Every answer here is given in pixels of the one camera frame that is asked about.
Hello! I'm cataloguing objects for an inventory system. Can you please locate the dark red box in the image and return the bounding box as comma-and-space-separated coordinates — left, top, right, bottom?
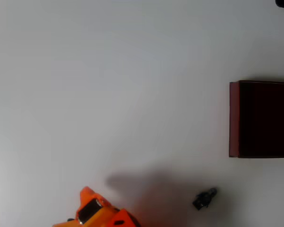
229, 80, 284, 158

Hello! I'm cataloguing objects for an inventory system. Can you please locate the small black object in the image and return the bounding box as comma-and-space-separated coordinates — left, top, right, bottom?
192, 187, 218, 210

